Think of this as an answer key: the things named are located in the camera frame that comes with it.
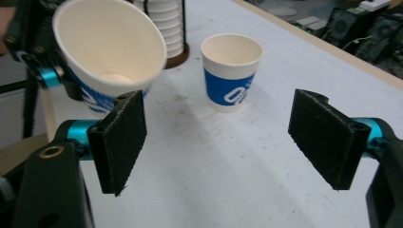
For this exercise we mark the black computer tower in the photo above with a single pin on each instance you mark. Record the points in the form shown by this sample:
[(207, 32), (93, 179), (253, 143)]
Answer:
[(343, 25), (383, 41)]

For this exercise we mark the stack of paper cups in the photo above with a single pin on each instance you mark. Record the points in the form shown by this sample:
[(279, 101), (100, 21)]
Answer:
[(164, 28)]

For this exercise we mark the small white box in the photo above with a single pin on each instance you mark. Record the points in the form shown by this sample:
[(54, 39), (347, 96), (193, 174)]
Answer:
[(377, 4)]

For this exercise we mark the blue banded paper cup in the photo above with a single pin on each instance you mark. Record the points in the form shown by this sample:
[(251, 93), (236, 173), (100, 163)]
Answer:
[(107, 41), (221, 85)]

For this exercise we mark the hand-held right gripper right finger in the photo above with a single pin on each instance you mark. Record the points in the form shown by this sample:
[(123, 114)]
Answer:
[(326, 142)]

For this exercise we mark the small silver box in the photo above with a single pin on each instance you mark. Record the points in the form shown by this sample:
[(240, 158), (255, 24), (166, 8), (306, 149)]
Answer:
[(306, 21), (316, 26)]

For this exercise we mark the white table mat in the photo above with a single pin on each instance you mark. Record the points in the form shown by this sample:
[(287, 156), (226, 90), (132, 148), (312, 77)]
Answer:
[(221, 164)]

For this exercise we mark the brown cup holder black rods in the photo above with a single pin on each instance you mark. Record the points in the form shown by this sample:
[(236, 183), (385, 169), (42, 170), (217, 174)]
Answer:
[(179, 58)]

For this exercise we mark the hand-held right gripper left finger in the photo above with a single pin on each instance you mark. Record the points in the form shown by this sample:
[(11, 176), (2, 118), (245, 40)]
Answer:
[(120, 142)]

